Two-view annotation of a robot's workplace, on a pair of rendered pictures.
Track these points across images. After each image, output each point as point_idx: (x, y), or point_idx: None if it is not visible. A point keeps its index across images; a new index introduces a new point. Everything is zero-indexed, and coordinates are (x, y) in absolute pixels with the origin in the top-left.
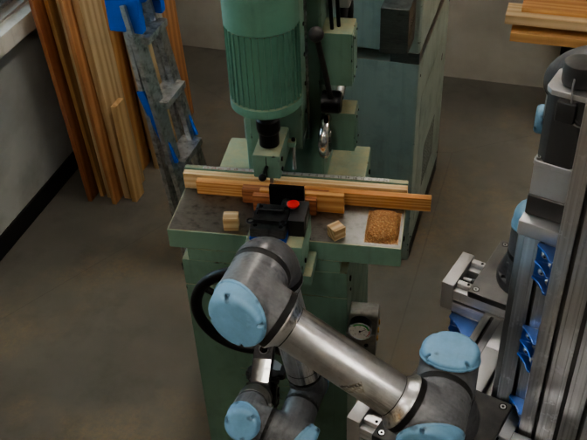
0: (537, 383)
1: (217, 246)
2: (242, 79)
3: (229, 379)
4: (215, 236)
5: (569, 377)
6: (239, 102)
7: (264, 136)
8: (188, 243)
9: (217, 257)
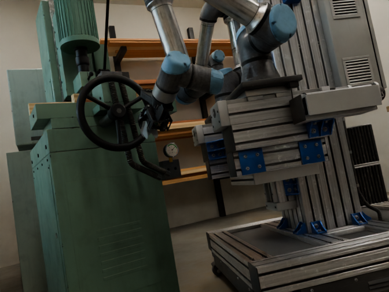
0: (281, 72)
1: (72, 113)
2: (73, 18)
3: (88, 248)
4: (70, 104)
5: (292, 58)
6: (71, 33)
7: (83, 64)
8: (51, 113)
9: (73, 123)
